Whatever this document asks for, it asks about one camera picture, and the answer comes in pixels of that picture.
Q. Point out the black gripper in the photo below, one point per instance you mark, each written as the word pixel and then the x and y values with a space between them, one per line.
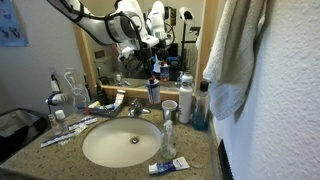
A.
pixel 151 55

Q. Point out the blue white spray can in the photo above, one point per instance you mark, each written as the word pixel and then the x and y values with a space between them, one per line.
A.
pixel 153 90

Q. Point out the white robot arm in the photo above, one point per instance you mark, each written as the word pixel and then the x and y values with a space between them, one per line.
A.
pixel 106 28

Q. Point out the wood framed mirror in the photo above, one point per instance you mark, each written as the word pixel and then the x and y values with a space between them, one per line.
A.
pixel 143 92

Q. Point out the chrome faucet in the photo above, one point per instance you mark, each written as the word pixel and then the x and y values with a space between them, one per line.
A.
pixel 136 107

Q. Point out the white mug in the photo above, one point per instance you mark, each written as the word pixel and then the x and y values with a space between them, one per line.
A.
pixel 169 108

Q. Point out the white tube in tray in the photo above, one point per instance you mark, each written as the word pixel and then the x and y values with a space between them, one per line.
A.
pixel 119 98

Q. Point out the white EECS water bottle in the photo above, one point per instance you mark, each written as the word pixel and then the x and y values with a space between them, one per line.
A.
pixel 185 103

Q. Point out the dark toiletry tray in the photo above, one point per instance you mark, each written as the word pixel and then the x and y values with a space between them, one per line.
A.
pixel 105 110

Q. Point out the blue mouthwash bottle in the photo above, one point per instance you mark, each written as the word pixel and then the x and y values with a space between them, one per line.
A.
pixel 200 113

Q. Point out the metal sink drain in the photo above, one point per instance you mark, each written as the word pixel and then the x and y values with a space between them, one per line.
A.
pixel 134 140

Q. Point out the clear soap pump bottle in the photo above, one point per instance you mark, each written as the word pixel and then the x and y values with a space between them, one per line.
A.
pixel 168 143

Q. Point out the beige hanging towel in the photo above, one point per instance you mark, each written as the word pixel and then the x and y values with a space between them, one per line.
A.
pixel 233 66

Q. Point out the white oval sink basin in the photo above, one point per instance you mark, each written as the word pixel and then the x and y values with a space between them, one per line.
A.
pixel 116 146

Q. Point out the short blue white toothpaste box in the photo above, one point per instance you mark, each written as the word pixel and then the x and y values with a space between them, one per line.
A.
pixel 82 122

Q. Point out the blue white toothpaste tube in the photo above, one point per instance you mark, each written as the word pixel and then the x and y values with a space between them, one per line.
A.
pixel 170 165

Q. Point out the white plugged electric charger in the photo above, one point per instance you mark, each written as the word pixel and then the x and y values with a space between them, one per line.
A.
pixel 56 97

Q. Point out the clear dental retainer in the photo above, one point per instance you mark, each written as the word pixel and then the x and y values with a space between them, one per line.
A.
pixel 199 161

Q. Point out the small white capped bottle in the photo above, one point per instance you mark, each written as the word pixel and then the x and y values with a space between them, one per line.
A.
pixel 62 120

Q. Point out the small clear capped bottle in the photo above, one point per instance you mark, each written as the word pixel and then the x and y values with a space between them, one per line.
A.
pixel 54 126

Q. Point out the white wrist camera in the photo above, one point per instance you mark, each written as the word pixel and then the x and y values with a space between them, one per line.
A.
pixel 126 53

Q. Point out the blue wall poster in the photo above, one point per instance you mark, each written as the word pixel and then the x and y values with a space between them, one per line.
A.
pixel 10 23

